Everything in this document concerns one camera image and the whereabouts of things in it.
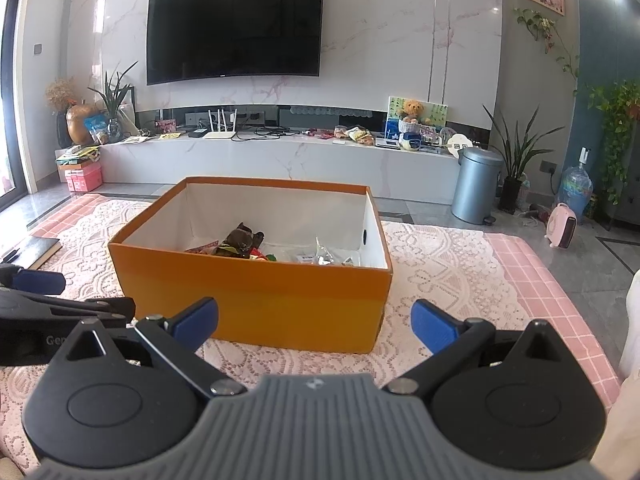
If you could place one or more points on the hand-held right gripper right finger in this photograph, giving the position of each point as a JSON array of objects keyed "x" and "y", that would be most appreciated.
[{"x": 432, "y": 327}]

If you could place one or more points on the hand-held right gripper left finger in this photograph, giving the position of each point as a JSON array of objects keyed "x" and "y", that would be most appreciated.
[{"x": 195, "y": 322}]

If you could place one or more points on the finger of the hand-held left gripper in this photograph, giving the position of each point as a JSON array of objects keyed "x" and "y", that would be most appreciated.
[
  {"x": 100, "y": 309},
  {"x": 40, "y": 282}
]

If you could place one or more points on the red snack packet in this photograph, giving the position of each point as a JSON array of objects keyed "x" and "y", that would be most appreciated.
[{"x": 200, "y": 249}]

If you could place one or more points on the orange cardboard box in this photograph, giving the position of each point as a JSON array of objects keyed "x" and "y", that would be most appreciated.
[{"x": 280, "y": 305}]

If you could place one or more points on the clear white candy packet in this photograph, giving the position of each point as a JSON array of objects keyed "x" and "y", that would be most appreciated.
[{"x": 303, "y": 258}]

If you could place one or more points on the clear packet of candies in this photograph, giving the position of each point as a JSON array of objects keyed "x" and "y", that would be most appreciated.
[{"x": 325, "y": 252}]

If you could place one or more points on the dark hardcover notebook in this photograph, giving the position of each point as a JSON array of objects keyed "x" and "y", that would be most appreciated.
[{"x": 42, "y": 252}]

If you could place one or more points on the black pen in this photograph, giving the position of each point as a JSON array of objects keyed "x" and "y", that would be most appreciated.
[{"x": 12, "y": 255}]

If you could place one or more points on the white lace tablecloth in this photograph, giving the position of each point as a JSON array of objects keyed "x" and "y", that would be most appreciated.
[{"x": 440, "y": 270}]

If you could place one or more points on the pink storage box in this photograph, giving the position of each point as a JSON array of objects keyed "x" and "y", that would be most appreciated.
[{"x": 85, "y": 177}]

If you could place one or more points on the pink checked table cover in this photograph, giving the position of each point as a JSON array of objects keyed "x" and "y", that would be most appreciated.
[{"x": 540, "y": 280}]

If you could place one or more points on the stack of papers and bags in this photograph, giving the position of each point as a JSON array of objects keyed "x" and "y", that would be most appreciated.
[{"x": 77, "y": 155}]

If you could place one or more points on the grey pedal trash can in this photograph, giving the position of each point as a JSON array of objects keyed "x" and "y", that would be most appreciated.
[{"x": 475, "y": 190}]

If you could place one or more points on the long-leaf plant in black pot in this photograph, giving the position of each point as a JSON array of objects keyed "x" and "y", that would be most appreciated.
[{"x": 511, "y": 192}]

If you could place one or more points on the orange gourd ornament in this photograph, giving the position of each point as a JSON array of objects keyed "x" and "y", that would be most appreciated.
[{"x": 80, "y": 125}]

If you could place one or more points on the pink space heater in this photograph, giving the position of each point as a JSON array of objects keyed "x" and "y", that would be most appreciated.
[{"x": 561, "y": 227}]

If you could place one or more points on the dried flowers in dark vase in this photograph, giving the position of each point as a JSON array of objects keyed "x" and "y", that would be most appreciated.
[{"x": 60, "y": 100}]

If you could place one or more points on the round white hand fan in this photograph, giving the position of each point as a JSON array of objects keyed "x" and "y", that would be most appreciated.
[{"x": 457, "y": 144}]

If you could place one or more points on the blue white tub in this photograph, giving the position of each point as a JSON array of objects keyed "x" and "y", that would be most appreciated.
[{"x": 410, "y": 141}]

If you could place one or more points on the small black set-top box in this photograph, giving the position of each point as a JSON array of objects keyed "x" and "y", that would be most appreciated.
[{"x": 197, "y": 133}]

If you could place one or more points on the white marble tv console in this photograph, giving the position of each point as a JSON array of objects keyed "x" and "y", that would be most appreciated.
[{"x": 300, "y": 165}]

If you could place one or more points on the white kitchen scale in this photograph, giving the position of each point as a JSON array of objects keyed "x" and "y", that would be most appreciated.
[{"x": 387, "y": 143}]

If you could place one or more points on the white wifi router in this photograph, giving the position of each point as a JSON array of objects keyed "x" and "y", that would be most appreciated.
[{"x": 220, "y": 134}]

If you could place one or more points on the green plant in glass vase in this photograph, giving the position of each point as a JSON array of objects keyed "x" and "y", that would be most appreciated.
[{"x": 115, "y": 105}]

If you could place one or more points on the blue water jug with pump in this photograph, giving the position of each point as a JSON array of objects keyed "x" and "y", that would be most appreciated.
[{"x": 575, "y": 190}]

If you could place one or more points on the white cloth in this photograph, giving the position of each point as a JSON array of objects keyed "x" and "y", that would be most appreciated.
[{"x": 631, "y": 325}]

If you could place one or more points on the pile of snack bags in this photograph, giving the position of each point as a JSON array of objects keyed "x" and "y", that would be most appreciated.
[{"x": 355, "y": 135}]

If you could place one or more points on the green picture board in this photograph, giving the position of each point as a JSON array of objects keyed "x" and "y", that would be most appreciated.
[{"x": 437, "y": 110}]

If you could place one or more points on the brown teddy bear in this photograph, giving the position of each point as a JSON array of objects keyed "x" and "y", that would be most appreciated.
[{"x": 413, "y": 109}]

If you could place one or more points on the grey blue cabinet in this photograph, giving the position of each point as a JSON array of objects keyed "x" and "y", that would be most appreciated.
[{"x": 625, "y": 210}]

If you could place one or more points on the trailing green vine plant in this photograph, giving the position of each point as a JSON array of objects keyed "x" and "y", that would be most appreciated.
[{"x": 615, "y": 125}]

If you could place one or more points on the black curved television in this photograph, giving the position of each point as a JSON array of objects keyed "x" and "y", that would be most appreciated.
[{"x": 235, "y": 25}]

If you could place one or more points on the wall power socket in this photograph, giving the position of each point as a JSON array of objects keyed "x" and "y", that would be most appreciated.
[{"x": 549, "y": 166}]

